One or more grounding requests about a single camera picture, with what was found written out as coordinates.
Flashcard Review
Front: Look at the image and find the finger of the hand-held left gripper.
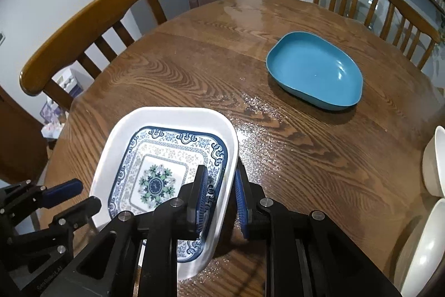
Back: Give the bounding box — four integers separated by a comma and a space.
0, 179, 84, 231
7, 196, 102, 275

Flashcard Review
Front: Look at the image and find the medium white bowl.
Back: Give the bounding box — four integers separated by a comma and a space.
422, 126, 445, 197

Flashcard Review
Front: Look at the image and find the blue patterned square plate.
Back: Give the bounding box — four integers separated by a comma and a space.
107, 126, 229, 263

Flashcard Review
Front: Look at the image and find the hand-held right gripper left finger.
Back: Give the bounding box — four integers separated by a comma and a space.
36, 165, 211, 297

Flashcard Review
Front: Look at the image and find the plain blue dish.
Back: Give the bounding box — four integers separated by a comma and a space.
266, 31, 364, 111

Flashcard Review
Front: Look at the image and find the white tissue pack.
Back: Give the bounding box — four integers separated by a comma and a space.
41, 121, 65, 139

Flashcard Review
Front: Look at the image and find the white rectangular plate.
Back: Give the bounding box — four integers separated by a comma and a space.
90, 106, 240, 282

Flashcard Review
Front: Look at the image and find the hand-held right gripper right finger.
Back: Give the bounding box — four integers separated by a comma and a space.
234, 168, 404, 297

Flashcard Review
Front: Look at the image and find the white printed box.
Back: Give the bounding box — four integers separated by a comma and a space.
57, 67, 86, 97

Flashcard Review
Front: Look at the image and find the wooden chair with curved back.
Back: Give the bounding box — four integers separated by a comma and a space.
19, 0, 167, 110

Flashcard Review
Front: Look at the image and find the brown wooden cabinet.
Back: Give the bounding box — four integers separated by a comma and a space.
0, 85, 47, 183

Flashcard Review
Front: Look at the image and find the large white bowl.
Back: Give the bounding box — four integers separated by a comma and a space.
394, 198, 445, 297

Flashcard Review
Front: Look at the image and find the purple printed box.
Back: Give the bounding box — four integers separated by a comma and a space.
40, 100, 66, 124

